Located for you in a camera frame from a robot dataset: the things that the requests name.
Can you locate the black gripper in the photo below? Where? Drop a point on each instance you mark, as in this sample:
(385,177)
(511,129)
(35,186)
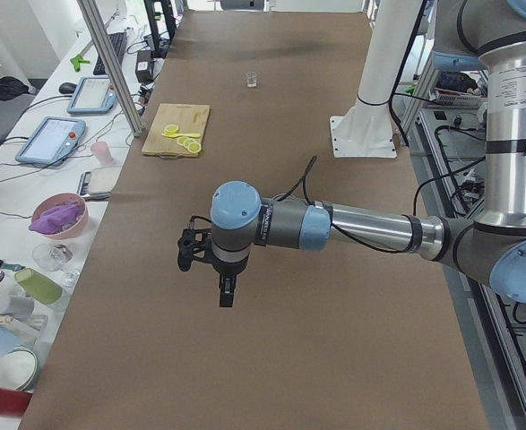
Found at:
(227,270)

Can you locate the small clear glass cup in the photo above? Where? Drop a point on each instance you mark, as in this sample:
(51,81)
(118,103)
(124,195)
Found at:
(251,79)

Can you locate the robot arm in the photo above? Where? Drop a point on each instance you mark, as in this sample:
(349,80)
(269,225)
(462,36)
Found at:
(490,248)

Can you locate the green cup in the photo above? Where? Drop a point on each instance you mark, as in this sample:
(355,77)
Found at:
(38,286)

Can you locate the pink cup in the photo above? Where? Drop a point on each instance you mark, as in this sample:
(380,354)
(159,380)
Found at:
(101,152)

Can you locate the grey cup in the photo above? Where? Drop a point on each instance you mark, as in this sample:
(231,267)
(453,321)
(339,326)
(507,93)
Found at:
(17,307)

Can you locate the red cup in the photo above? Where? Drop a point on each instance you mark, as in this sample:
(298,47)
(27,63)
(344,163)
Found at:
(13,403)

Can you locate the yellow plastic knife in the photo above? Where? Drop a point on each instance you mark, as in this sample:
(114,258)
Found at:
(176,135)

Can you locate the lemon slice on knife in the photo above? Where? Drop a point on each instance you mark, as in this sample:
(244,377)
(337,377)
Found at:
(171,130)

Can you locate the wooden cutting board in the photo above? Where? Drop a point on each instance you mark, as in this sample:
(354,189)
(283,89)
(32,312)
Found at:
(190,118)

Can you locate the wine glass lying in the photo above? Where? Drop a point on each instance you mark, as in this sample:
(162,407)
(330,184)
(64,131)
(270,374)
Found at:
(56,257)

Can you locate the purple cloth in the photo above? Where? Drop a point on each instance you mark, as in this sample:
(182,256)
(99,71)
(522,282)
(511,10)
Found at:
(56,219)

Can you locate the pink bowl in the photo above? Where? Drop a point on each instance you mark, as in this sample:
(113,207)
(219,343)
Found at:
(64,198)

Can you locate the white green-rimmed bowl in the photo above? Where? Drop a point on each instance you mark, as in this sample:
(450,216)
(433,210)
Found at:
(19,370)

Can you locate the teach pendant near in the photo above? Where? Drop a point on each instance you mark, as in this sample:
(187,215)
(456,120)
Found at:
(52,142)

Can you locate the teach pendant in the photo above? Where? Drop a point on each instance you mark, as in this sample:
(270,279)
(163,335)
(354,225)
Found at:
(93,95)
(52,142)

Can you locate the black power adapter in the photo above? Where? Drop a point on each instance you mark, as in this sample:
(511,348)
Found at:
(144,68)

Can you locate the teach pendant far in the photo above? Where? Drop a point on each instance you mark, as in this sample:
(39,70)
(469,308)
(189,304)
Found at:
(93,95)

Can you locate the black computer mouse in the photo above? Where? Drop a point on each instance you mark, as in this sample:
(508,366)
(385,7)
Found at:
(67,88)

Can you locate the green clamp tool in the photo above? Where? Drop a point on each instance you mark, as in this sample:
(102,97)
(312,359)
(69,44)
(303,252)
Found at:
(77,62)

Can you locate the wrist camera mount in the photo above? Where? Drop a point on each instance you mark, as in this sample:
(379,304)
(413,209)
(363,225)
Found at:
(194,245)

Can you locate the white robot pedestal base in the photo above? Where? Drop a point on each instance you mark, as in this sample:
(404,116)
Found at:
(366,129)

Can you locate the aluminium frame post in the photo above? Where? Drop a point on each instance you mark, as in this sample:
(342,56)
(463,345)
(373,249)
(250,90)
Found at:
(99,36)

